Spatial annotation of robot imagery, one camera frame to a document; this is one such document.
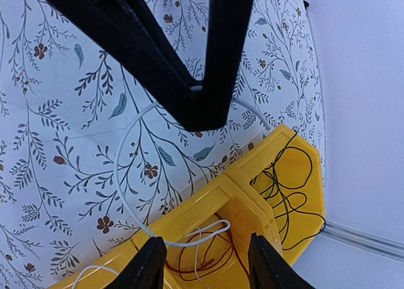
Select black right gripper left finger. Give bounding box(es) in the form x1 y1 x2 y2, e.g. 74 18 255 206
106 237 167 289

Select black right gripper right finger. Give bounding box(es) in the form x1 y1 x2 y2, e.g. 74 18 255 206
248 233 314 289

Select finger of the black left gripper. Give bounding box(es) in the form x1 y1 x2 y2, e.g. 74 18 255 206
186 0 254 132
46 0 205 131

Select thin black wire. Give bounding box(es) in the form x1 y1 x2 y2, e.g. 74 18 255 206
252 129 326 251

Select thin green wire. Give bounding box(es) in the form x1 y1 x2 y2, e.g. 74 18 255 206
261 129 313 214

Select yellow three-compartment bin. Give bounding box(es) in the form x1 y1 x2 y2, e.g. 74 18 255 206
57 126 326 288

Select floral patterned table mat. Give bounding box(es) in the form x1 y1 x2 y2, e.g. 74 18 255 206
1 0 325 288

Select right aluminium frame post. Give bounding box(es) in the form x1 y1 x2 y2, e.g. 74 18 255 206
321 222 403 262

